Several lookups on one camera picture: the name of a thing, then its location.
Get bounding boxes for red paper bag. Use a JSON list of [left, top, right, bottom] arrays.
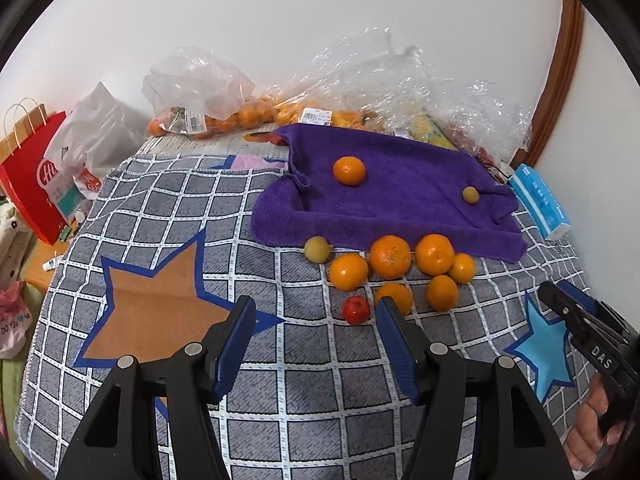
[[0, 101, 68, 246]]

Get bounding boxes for blue tissue box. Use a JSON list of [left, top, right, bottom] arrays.
[[507, 162, 572, 242]]

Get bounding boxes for small orange mandarin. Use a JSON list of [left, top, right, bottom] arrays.
[[447, 253, 477, 285]]

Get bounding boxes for small red round fruit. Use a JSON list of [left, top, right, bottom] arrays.
[[341, 295, 371, 327]]

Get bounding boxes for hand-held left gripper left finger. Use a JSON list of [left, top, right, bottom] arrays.
[[55, 296, 257, 480]]

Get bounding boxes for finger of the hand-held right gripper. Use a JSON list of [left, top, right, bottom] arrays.
[[556, 280, 601, 317], [537, 281, 608, 361]]

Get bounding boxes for pack of red cherry tomatoes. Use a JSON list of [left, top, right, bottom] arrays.
[[442, 120, 496, 166]]

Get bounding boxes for white plastic bag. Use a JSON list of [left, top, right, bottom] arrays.
[[44, 81, 148, 226]]

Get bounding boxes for pink printed cloth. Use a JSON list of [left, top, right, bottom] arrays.
[[0, 280, 36, 358]]

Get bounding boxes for large orange mandarin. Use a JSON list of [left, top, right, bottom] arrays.
[[368, 234, 414, 280]]

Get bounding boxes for person's right hand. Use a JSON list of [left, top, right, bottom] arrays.
[[566, 376, 622, 472]]

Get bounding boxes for pack of yellow fruit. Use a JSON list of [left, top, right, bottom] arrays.
[[407, 112, 458, 151]]

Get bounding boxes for plastic bags of oranges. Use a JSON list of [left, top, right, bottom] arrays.
[[280, 20, 533, 161]]

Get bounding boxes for brown wooden door frame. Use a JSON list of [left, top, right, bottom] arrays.
[[505, 0, 586, 171]]

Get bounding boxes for white floral cloth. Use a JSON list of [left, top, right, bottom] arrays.
[[0, 200, 33, 286]]

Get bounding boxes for grey checked star blanket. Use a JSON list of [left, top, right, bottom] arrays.
[[15, 152, 601, 480]]

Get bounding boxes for purple towel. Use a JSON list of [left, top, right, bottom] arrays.
[[250, 122, 527, 263]]

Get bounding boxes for labelled clear bag of mandarins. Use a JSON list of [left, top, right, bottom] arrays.
[[270, 95, 371, 131]]

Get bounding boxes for clear bag of small mandarins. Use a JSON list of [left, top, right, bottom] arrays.
[[141, 46, 277, 139]]

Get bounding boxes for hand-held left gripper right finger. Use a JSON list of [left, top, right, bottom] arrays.
[[376, 296, 576, 480]]

